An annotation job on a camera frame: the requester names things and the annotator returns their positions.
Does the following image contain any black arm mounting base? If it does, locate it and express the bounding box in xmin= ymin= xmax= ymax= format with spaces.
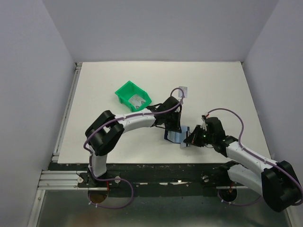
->
xmin=78 ymin=161 xmax=236 ymax=198

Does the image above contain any aluminium front frame rail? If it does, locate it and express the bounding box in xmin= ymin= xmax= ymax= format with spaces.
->
xmin=26 ymin=169 xmax=90 ymax=227

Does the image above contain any green plastic bin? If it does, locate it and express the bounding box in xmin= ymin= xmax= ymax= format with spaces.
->
xmin=115 ymin=80 xmax=152 ymax=112

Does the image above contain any aluminium table edge rail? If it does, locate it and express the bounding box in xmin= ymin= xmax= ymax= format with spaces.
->
xmin=51 ymin=62 xmax=83 ymax=163

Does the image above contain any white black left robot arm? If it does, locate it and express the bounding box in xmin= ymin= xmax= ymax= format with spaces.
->
xmin=83 ymin=96 xmax=183 ymax=187

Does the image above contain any blue leather card holder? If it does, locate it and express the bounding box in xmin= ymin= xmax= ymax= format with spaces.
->
xmin=164 ymin=126 xmax=190 ymax=144

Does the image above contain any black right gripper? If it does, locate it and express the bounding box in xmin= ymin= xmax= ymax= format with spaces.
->
xmin=184 ymin=124 xmax=215 ymax=147

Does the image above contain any grey striped credit card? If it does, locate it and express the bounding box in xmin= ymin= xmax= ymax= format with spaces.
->
xmin=180 ymin=142 xmax=189 ymax=149

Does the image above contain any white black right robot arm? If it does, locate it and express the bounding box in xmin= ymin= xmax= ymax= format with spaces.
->
xmin=184 ymin=117 xmax=303 ymax=212

